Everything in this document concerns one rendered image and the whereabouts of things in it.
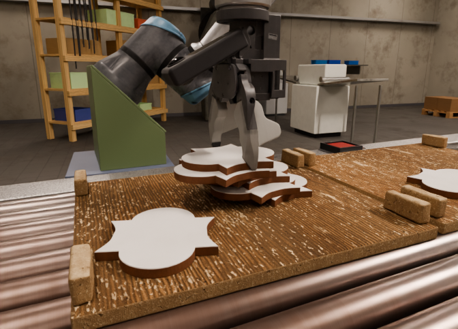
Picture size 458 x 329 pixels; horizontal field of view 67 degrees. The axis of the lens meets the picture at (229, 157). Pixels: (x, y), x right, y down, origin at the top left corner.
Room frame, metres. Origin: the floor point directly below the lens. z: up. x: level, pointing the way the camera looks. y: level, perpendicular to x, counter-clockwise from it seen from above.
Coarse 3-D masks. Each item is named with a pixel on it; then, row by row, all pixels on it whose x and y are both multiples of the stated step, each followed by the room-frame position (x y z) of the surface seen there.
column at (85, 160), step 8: (80, 152) 1.04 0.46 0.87; (88, 152) 1.04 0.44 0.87; (72, 160) 0.94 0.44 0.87; (80, 160) 0.94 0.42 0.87; (88, 160) 0.94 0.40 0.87; (96, 160) 0.94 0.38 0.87; (168, 160) 0.94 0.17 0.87; (72, 168) 0.86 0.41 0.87; (80, 168) 0.86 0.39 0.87; (88, 168) 0.86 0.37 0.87; (96, 168) 0.86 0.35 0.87; (128, 168) 0.86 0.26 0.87; (136, 168) 0.86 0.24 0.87; (144, 168) 0.86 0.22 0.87; (152, 168) 0.86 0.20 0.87; (72, 176) 0.80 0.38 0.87
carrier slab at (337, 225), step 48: (96, 192) 0.50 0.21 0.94; (144, 192) 0.50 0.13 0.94; (192, 192) 0.50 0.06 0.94; (336, 192) 0.50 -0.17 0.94; (96, 240) 0.35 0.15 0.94; (240, 240) 0.35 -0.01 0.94; (288, 240) 0.35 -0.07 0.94; (336, 240) 0.35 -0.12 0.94; (384, 240) 0.35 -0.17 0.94; (96, 288) 0.26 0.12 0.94; (144, 288) 0.26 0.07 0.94; (192, 288) 0.26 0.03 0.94; (240, 288) 0.28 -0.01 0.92
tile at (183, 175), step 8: (176, 168) 0.45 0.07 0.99; (184, 168) 0.45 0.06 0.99; (264, 168) 0.45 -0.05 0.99; (176, 176) 0.43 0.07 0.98; (184, 176) 0.42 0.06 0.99; (192, 176) 0.42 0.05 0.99; (200, 176) 0.42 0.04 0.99; (208, 176) 0.42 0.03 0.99; (216, 176) 0.42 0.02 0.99; (224, 176) 0.41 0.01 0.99; (232, 176) 0.42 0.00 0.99; (240, 176) 0.43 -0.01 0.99; (248, 176) 0.44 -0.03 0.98; (256, 176) 0.44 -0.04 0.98; (264, 176) 0.44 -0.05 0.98; (200, 184) 0.42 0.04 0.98; (224, 184) 0.41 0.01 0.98
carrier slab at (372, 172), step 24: (408, 144) 0.85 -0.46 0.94; (312, 168) 0.64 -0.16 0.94; (336, 168) 0.64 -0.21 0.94; (360, 168) 0.64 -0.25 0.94; (384, 168) 0.64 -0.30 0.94; (408, 168) 0.64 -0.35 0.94; (432, 168) 0.64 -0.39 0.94; (456, 168) 0.64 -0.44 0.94; (360, 192) 0.52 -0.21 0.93; (384, 192) 0.50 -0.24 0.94; (456, 216) 0.42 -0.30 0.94
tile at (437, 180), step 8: (424, 168) 0.60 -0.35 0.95; (408, 176) 0.55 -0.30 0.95; (416, 176) 0.55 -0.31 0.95; (424, 176) 0.55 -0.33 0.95; (432, 176) 0.55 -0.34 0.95; (440, 176) 0.55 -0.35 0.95; (448, 176) 0.55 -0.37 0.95; (456, 176) 0.55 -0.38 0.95; (416, 184) 0.54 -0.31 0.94; (424, 184) 0.52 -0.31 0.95; (432, 184) 0.51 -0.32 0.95; (440, 184) 0.51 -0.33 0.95; (448, 184) 0.51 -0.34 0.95; (456, 184) 0.51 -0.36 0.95; (432, 192) 0.50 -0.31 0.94; (440, 192) 0.49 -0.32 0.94; (448, 192) 0.48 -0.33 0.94; (456, 192) 0.48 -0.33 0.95
